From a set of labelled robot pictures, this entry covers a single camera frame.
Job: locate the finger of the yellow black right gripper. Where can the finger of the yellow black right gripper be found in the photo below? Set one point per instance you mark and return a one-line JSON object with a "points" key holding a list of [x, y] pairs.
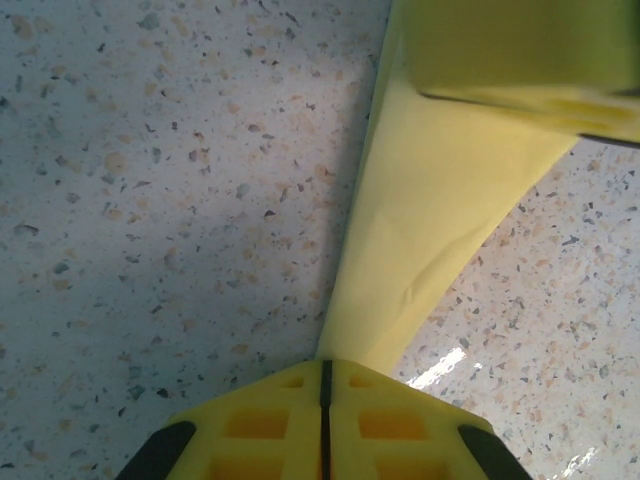
{"points": [[515, 45], [560, 117]]}

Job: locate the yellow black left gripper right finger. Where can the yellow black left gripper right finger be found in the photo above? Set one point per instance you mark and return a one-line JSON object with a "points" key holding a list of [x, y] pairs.
{"points": [[395, 430]]}

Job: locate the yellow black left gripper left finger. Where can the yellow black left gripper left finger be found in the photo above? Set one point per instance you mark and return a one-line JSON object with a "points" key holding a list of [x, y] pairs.
{"points": [[255, 430]]}

